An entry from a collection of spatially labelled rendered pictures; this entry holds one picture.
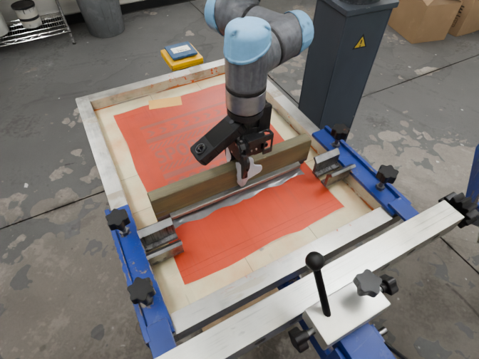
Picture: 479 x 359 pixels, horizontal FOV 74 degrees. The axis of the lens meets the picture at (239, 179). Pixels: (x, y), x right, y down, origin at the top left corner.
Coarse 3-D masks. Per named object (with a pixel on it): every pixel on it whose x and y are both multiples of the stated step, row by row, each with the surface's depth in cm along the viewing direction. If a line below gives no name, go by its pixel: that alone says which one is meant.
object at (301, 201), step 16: (192, 96) 105; (208, 96) 105; (224, 96) 105; (272, 128) 94; (272, 144) 90; (304, 176) 82; (272, 192) 79; (288, 192) 79; (304, 192) 79; (320, 192) 79; (256, 208) 76; (272, 208) 76; (288, 208) 76; (304, 208) 76; (320, 208) 76; (336, 208) 76; (272, 224) 73; (288, 224) 73; (304, 224) 73; (272, 240) 70
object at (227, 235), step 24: (120, 120) 97; (144, 120) 97; (144, 144) 90; (144, 168) 84; (216, 216) 74; (240, 216) 74; (192, 240) 70; (216, 240) 70; (240, 240) 70; (264, 240) 70; (192, 264) 66; (216, 264) 66
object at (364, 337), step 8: (360, 328) 50; (368, 328) 50; (352, 336) 49; (360, 336) 49; (368, 336) 49; (376, 336) 49; (336, 344) 50; (344, 344) 49; (352, 344) 49; (360, 344) 49; (368, 344) 49; (376, 344) 49; (384, 344) 49; (344, 352) 49; (352, 352) 48; (360, 352) 48; (368, 352) 48; (376, 352) 48; (384, 352) 48
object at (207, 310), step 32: (224, 64) 111; (96, 96) 98; (128, 96) 102; (96, 128) 89; (96, 160) 81; (352, 224) 68; (384, 224) 69; (288, 256) 64; (224, 288) 59; (256, 288) 59; (192, 320) 56
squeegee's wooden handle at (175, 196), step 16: (288, 144) 75; (304, 144) 77; (256, 160) 72; (272, 160) 75; (288, 160) 78; (304, 160) 82; (192, 176) 69; (208, 176) 69; (224, 176) 70; (256, 176) 76; (160, 192) 66; (176, 192) 67; (192, 192) 69; (208, 192) 72; (160, 208) 68; (176, 208) 70
